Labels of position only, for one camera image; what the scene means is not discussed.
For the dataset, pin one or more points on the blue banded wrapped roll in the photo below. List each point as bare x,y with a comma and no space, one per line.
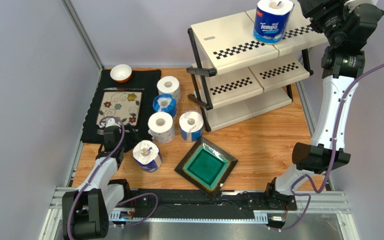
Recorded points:
191,125

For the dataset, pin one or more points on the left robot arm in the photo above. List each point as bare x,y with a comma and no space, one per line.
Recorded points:
86,210

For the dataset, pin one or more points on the cream three-tier shelf rack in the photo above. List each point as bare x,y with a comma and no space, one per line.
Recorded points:
236,77

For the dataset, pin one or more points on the green square glazed plate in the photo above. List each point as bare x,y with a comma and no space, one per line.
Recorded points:
206,166

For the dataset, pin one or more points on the dotted white paper roll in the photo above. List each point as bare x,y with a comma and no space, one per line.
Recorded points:
161,127

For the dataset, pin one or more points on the floral square plate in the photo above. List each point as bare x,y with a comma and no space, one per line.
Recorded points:
124,105

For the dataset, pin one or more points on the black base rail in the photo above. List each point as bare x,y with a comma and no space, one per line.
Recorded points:
194,206

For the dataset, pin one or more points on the white and orange bowl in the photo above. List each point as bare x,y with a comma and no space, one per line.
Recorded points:
121,73

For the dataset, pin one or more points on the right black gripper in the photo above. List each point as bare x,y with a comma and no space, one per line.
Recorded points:
310,5

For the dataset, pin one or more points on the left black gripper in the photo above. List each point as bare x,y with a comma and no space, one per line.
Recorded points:
133,136

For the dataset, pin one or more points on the plain white paper roll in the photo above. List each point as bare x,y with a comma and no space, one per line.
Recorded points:
169,85

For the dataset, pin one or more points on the black fabric placemat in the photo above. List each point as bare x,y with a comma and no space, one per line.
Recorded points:
146,80

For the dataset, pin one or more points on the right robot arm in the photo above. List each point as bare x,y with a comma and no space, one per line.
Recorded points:
347,30

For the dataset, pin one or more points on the knife with dark handle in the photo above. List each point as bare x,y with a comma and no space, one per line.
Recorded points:
128,89

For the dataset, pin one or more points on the blue paper roll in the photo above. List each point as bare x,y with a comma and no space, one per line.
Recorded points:
165,103

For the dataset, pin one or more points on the dark blue roll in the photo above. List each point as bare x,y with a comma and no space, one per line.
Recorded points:
148,156

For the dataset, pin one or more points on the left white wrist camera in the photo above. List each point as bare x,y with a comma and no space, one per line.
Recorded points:
109,121

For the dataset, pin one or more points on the Tempo paper roll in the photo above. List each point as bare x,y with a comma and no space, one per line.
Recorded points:
271,19

